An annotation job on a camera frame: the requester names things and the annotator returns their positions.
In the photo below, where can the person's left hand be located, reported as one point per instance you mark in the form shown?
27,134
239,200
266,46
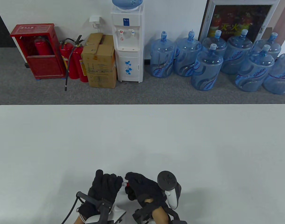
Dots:
105,186

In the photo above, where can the person's right hand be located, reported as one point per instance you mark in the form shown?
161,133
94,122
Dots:
144,189

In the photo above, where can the person's right forearm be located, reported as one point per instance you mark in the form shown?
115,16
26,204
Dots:
160,215

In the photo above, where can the person's left forearm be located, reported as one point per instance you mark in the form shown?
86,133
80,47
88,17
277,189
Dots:
79,220

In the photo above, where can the black white right hand controller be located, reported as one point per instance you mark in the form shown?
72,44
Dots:
168,180

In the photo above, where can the black wrist sensor box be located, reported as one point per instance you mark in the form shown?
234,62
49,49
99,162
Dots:
178,222

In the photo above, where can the brown cardboard box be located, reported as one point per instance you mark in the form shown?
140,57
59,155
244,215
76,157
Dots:
99,67

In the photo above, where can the red fire extinguisher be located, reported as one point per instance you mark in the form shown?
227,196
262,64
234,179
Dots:
42,47
77,61
65,56

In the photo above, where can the white water dispenser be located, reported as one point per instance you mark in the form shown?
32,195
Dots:
129,60

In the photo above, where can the group of blue water jugs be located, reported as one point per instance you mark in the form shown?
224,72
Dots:
162,58

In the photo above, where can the red fire extinguisher cabinet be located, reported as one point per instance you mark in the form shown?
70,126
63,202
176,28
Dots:
44,67

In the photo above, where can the blue dispenser bottle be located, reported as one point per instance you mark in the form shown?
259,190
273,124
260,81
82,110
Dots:
127,3

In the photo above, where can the framed poster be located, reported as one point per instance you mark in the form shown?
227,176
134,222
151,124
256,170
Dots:
238,16

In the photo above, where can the white wall socket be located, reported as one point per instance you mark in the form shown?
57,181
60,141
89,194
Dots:
95,19

